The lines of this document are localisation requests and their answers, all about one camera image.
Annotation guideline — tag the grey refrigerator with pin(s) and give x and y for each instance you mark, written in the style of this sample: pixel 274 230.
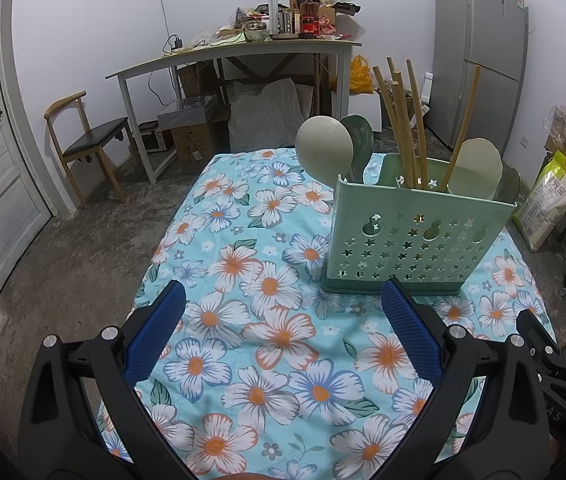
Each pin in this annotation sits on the grey refrigerator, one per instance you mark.
pixel 478 20

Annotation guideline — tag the white and yellow rice bag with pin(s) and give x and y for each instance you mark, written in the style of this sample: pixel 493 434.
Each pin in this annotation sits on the white and yellow rice bag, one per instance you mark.
pixel 548 200

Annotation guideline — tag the cream rice spoon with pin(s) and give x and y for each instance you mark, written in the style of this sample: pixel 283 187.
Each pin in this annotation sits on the cream rice spoon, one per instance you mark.
pixel 324 145

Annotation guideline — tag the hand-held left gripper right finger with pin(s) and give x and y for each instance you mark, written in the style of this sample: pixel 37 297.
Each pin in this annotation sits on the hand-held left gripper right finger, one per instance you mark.
pixel 408 330

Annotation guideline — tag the green utensil holder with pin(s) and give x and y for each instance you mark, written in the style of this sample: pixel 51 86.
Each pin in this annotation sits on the green utensil holder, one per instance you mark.
pixel 413 240

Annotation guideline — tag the bundle of bamboo chopsticks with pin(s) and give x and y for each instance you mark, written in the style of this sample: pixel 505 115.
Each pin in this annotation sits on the bundle of bamboo chopsticks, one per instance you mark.
pixel 402 160

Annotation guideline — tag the white rice spoon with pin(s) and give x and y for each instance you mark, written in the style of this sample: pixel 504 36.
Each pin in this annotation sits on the white rice spoon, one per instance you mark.
pixel 480 165

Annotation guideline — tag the toaster oven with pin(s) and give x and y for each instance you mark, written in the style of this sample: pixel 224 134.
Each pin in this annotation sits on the toaster oven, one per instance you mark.
pixel 152 142

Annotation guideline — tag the floral tablecloth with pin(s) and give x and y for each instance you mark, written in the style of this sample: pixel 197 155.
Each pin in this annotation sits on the floral tablecloth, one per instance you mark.
pixel 273 310

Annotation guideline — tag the white wall socket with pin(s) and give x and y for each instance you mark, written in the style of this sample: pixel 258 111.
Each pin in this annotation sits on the white wall socket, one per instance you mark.
pixel 525 140

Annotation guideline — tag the glass bowl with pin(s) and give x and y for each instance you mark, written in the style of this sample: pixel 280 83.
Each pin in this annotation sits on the glass bowl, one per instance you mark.
pixel 256 31

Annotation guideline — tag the grey striped box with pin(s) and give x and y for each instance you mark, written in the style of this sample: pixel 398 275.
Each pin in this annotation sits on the grey striped box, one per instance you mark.
pixel 285 24

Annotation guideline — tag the white sack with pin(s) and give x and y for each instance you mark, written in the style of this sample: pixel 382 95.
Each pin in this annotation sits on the white sack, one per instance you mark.
pixel 263 115

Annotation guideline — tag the small cardboard box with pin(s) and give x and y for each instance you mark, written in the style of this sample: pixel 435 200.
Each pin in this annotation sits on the small cardboard box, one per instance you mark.
pixel 329 14

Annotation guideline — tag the white plastic box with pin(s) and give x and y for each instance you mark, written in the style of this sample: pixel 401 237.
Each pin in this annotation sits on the white plastic box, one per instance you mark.
pixel 427 91

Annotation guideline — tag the grey metal box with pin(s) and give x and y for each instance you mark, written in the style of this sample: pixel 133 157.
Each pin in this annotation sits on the grey metal box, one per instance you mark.
pixel 188 110

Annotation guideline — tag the yellow plastic bag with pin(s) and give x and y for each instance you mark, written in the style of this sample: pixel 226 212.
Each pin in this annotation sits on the yellow plastic bag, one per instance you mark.
pixel 360 75

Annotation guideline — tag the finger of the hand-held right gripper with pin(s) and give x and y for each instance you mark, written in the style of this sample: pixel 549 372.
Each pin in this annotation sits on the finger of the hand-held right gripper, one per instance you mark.
pixel 538 332

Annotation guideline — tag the green rice spoon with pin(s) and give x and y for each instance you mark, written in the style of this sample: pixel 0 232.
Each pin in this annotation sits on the green rice spoon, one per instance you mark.
pixel 360 135

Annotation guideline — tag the grey table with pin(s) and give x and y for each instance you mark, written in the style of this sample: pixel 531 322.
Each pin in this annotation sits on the grey table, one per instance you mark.
pixel 243 50

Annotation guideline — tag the cooking oil bottle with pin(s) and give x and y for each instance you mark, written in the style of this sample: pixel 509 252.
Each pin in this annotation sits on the cooking oil bottle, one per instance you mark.
pixel 308 17

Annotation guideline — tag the wooden chair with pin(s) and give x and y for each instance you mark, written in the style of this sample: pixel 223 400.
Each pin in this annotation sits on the wooden chair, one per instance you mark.
pixel 95 137

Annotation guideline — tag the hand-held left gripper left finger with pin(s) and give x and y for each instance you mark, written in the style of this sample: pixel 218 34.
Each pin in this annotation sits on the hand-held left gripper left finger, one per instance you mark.
pixel 158 330

